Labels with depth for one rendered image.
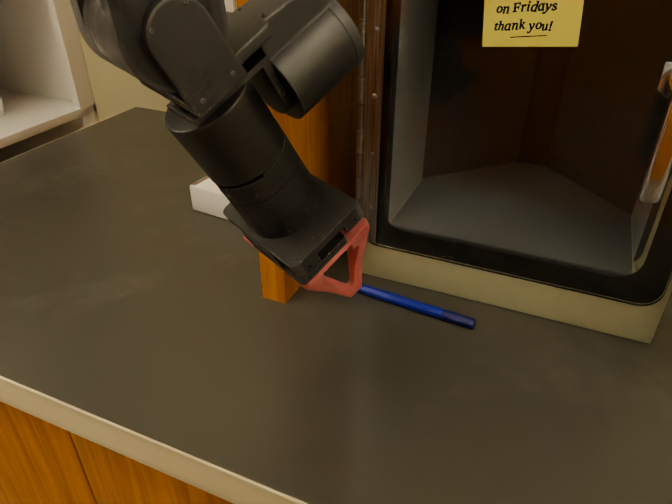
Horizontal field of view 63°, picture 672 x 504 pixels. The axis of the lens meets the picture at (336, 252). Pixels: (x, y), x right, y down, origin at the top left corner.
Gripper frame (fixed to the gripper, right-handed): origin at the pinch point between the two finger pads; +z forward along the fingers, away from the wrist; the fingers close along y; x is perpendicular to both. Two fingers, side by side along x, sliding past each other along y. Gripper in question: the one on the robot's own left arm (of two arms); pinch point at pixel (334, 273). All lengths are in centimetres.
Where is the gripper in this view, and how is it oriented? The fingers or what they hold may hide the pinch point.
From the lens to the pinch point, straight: 46.9
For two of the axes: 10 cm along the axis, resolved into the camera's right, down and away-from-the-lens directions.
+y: -6.1, -4.3, 6.7
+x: -6.8, 7.1, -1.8
